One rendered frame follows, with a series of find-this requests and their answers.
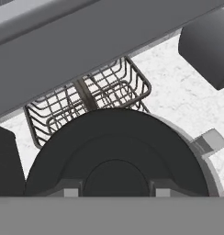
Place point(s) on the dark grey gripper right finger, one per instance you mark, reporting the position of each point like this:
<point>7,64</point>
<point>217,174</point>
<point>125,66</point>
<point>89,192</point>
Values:
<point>163,187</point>

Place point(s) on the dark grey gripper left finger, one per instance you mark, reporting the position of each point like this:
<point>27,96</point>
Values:
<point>69,187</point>

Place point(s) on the grey blender jug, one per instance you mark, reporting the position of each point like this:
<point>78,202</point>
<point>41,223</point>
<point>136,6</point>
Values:
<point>214,183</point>

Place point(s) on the black rounded appliance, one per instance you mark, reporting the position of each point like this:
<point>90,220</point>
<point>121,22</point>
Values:
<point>6,165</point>

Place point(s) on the dark grey cylinder appliance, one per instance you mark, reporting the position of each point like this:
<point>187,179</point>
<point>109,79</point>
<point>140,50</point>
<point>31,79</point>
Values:
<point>208,46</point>

